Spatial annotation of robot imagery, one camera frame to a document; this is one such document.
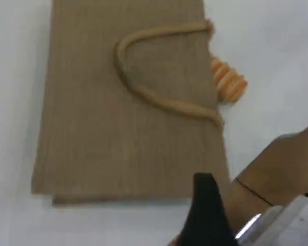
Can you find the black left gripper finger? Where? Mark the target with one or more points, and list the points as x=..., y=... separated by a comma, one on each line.
x=208, y=217

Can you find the brown burlap bag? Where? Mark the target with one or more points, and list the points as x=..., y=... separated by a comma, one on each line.
x=118, y=128

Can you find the white glossy housing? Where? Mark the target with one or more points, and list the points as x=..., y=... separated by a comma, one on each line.
x=285, y=225

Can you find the brown cardboard piece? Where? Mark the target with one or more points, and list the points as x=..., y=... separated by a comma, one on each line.
x=272, y=166

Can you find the orange striped croissant toy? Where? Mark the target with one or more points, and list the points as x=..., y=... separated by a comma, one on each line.
x=229, y=82

